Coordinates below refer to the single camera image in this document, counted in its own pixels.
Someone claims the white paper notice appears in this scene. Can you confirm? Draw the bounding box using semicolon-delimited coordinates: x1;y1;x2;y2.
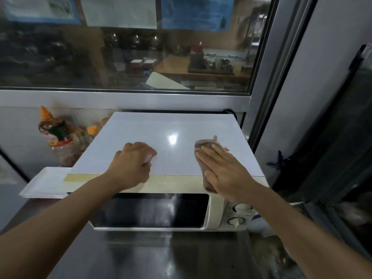
79;0;158;29

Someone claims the glass window aluminium frame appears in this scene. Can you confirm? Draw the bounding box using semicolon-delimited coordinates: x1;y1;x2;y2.
0;0;291;112

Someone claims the white rectangular plate red underside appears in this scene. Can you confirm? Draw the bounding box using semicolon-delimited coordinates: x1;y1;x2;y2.
19;167;73;200

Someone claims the small glass bottle tan cap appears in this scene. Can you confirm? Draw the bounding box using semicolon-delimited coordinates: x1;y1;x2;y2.
75;129;89;152

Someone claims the person's left hand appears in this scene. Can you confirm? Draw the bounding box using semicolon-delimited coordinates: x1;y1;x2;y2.
104;142;157;192

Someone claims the blue bordered poster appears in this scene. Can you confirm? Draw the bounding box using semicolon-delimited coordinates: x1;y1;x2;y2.
0;0;81;25

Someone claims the white microwave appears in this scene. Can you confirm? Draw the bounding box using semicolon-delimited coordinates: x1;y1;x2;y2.
64;112;269;232

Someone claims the dark tray of jars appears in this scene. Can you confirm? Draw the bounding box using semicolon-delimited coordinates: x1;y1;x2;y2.
187;56;234;75

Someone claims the person's right forearm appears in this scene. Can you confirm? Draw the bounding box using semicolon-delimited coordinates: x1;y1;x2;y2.
250;186;372;279

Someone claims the large ketchup bottle orange cap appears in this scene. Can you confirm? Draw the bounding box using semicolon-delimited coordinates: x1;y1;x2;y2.
38;106;83;167

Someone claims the brown cloth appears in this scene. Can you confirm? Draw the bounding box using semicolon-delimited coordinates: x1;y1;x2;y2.
194;136;230;194

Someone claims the blue clamp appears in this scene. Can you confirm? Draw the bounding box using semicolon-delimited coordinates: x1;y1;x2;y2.
266;151;290;171

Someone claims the person's left forearm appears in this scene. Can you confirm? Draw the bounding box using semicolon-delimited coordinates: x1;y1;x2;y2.
0;171;122;279

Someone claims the person's right hand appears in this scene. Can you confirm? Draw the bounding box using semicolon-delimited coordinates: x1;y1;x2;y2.
194;144;256;202

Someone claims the dark red bottle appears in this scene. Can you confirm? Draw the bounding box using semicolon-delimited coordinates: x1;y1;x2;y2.
189;45;205;70

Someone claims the stainless steel table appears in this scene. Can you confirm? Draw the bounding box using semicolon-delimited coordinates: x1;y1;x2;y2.
0;197;262;279

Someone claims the wooden kitchen counter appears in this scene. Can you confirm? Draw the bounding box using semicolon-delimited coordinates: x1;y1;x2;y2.
154;53;253;79

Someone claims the white tilted board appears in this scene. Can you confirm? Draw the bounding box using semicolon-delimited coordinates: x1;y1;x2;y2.
145;71;191;90

